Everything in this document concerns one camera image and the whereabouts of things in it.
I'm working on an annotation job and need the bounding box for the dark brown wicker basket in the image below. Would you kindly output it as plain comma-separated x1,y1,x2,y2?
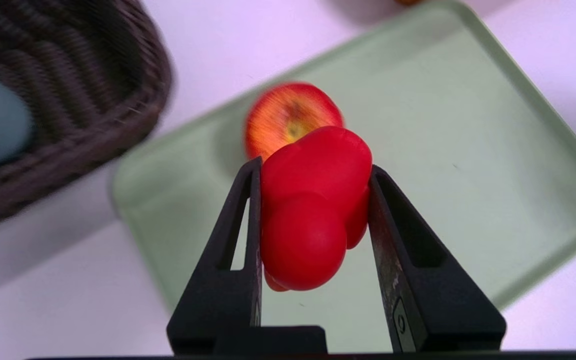
0,0,174,236

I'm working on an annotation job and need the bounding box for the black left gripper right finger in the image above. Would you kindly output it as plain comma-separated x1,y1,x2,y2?
367,164,508,354

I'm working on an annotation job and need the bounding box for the red rubber duck toy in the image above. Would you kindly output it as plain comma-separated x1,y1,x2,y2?
259,125,373,293

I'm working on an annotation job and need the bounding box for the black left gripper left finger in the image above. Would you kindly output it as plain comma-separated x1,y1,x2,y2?
167,156,264,356

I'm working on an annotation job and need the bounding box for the red yellow apple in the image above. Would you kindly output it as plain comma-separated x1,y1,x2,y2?
244,82,345,164

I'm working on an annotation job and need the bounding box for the light green plastic tray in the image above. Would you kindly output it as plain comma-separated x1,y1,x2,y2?
112,0,576,354

